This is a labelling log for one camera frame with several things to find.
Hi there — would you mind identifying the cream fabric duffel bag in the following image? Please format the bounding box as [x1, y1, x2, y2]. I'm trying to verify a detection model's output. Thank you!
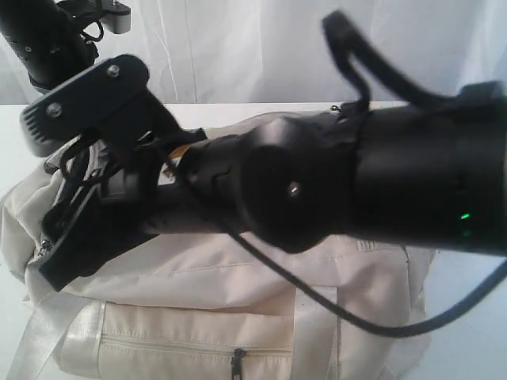
[1, 156, 431, 379]

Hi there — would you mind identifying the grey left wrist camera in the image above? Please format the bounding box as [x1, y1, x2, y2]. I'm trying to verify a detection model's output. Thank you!
[55, 0, 132, 34]

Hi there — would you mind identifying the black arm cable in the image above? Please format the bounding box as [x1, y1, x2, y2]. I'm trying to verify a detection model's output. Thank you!
[59, 10, 507, 340]
[71, 7, 108, 44]

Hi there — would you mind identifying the white backdrop curtain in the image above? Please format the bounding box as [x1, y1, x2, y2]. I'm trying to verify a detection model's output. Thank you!
[87, 0, 506, 103]

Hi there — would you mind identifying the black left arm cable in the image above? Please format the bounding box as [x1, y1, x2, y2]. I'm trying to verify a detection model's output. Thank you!
[71, 7, 108, 44]

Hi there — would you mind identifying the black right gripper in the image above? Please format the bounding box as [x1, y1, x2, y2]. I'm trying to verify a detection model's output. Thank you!
[38, 130, 206, 292]

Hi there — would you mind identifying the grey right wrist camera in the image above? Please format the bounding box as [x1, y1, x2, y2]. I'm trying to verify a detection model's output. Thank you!
[20, 55, 150, 158]

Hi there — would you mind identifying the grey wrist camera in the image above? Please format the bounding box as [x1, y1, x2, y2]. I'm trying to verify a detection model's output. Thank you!
[55, 0, 132, 34]
[20, 55, 150, 158]

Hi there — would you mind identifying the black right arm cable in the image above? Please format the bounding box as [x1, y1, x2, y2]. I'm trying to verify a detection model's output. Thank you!
[59, 10, 507, 340]

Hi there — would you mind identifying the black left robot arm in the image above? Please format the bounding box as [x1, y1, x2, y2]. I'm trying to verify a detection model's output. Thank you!
[1, 1, 111, 297]

